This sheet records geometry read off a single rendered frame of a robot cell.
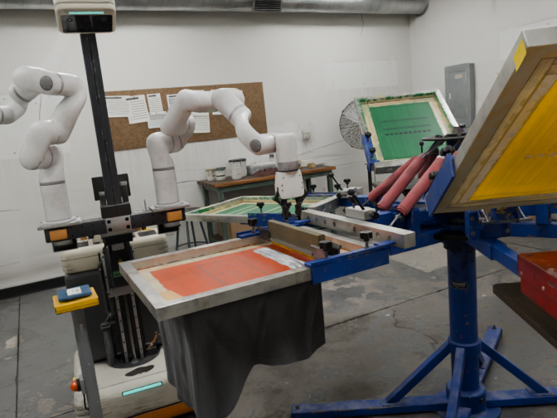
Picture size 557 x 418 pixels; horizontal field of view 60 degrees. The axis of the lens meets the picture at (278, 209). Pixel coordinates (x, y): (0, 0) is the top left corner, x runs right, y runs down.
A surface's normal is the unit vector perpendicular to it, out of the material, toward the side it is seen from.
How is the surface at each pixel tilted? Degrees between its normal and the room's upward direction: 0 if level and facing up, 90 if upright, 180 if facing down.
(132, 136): 90
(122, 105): 88
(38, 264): 90
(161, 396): 90
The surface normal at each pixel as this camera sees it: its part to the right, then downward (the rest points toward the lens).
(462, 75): -0.88, 0.17
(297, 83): 0.46, 0.11
